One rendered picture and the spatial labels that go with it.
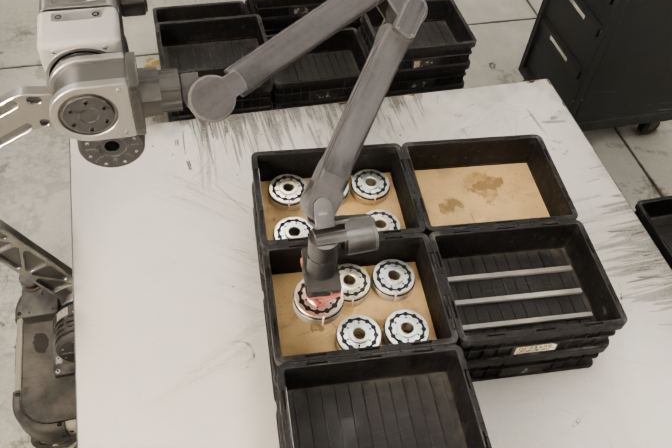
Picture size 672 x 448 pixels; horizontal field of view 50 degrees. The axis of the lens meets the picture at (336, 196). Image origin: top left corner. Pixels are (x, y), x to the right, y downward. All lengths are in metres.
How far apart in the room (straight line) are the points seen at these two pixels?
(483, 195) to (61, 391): 1.35
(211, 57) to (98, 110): 1.64
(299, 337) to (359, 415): 0.22
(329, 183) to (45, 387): 1.34
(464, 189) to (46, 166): 1.86
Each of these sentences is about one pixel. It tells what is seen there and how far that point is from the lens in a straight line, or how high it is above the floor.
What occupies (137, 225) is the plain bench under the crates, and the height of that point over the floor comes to 0.70.
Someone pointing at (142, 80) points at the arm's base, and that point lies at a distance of 1.22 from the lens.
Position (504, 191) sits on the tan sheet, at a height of 0.83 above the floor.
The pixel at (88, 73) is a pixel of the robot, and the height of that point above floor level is 1.50.
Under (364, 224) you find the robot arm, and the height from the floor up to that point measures 1.26.
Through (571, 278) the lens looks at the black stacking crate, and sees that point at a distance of 1.90.
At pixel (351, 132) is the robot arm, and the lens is 1.28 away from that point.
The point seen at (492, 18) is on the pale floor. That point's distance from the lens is 4.09.
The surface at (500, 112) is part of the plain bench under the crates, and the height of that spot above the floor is 0.70.
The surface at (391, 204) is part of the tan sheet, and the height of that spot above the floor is 0.83.
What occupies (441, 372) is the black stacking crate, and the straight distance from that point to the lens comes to 1.66.
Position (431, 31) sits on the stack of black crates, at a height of 0.49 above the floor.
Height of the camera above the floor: 2.29
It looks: 50 degrees down
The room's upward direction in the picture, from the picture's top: 7 degrees clockwise
